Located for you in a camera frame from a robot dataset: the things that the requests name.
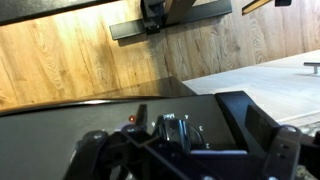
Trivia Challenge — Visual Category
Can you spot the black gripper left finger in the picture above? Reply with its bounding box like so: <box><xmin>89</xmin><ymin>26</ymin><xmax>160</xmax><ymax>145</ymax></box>
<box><xmin>63</xmin><ymin>103</ymin><xmax>201</xmax><ymax>180</ymax></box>

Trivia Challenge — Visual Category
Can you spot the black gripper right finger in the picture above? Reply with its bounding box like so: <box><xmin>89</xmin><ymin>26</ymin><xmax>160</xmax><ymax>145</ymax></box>
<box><xmin>244</xmin><ymin>104</ymin><xmax>320</xmax><ymax>180</ymax></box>

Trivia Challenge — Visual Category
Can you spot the black stove knob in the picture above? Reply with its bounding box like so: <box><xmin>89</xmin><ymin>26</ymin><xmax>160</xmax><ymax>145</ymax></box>
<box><xmin>153</xmin><ymin>117</ymin><xmax>205</xmax><ymax>152</ymax></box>

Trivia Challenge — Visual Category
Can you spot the black electric stove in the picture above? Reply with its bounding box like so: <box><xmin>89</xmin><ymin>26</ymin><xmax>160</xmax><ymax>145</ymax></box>
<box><xmin>0</xmin><ymin>76</ymin><xmax>281</xmax><ymax>180</ymax></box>

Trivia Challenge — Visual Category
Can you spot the tan wooden bar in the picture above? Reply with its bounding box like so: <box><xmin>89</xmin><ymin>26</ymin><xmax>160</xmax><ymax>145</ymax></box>
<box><xmin>241</xmin><ymin>0</ymin><xmax>293</xmax><ymax>16</ymax></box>

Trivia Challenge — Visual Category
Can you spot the metal cabinet handle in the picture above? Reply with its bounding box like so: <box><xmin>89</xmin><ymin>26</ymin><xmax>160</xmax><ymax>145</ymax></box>
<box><xmin>303</xmin><ymin>61</ymin><xmax>320</xmax><ymax>75</ymax></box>

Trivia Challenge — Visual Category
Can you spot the black camera stand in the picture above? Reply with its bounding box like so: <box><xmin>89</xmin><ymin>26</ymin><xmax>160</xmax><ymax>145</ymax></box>
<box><xmin>108</xmin><ymin>0</ymin><xmax>234</xmax><ymax>42</ymax></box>

